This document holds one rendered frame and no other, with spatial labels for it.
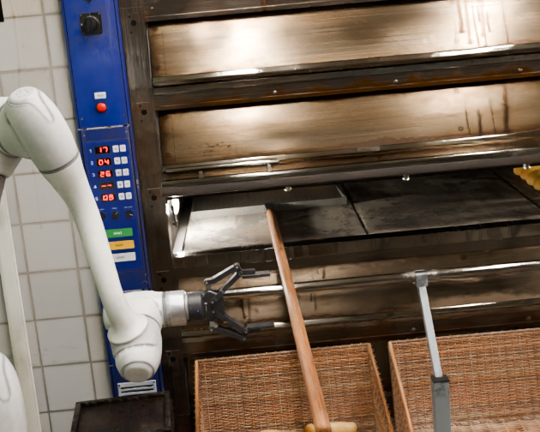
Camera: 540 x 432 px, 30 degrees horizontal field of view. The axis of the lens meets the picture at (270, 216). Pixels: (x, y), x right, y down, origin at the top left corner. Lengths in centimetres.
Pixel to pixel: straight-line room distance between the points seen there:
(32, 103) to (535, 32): 154
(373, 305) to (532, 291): 50
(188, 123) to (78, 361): 82
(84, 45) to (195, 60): 32
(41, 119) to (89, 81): 76
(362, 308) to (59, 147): 125
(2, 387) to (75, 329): 104
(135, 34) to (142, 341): 101
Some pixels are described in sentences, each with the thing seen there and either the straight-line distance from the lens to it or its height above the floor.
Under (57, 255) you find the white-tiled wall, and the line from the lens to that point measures 319.
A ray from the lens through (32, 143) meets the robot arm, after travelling 232.
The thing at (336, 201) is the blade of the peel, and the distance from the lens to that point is 361.
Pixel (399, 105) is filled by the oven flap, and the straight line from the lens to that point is 311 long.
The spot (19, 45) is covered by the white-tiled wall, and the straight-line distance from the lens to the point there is 310.
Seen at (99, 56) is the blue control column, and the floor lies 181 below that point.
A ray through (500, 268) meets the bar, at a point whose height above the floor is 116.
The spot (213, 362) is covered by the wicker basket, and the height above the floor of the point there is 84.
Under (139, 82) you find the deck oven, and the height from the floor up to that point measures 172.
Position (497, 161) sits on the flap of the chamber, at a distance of 302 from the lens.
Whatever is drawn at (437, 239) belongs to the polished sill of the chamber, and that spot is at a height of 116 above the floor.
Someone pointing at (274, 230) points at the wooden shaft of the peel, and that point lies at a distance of 322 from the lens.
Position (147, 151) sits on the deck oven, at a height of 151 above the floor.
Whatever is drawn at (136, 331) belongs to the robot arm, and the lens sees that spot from 243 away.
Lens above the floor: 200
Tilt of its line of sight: 13 degrees down
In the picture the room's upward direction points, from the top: 5 degrees counter-clockwise
